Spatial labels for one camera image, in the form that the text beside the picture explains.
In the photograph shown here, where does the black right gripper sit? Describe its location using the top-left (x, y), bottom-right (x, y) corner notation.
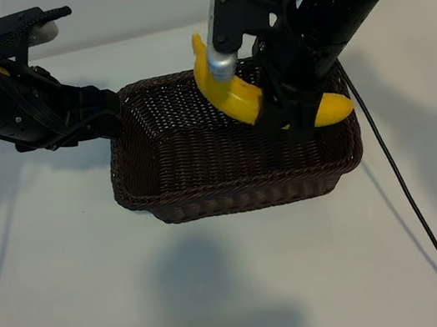
top-left (239, 19), bottom-right (333, 152)

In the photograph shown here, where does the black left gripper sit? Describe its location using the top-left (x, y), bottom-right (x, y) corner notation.
top-left (0, 38), bottom-right (128, 164)

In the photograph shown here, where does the yellow banana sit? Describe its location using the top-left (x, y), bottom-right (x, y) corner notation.
top-left (185, 4), bottom-right (359, 149)

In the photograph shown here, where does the brown wicker basket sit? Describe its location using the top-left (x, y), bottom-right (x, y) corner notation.
top-left (93, 41), bottom-right (373, 235)

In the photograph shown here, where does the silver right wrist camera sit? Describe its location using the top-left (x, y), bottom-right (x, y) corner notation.
top-left (196, 0), bottom-right (242, 85)

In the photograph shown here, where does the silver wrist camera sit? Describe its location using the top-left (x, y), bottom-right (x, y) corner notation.
top-left (0, 4), bottom-right (63, 53)
top-left (196, 0), bottom-right (242, 85)

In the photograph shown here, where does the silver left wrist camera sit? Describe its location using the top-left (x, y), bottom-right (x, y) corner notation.
top-left (0, 4), bottom-right (63, 53)

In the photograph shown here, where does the thin smooth black cable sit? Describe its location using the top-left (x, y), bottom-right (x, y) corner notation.
top-left (343, 59), bottom-right (437, 327)

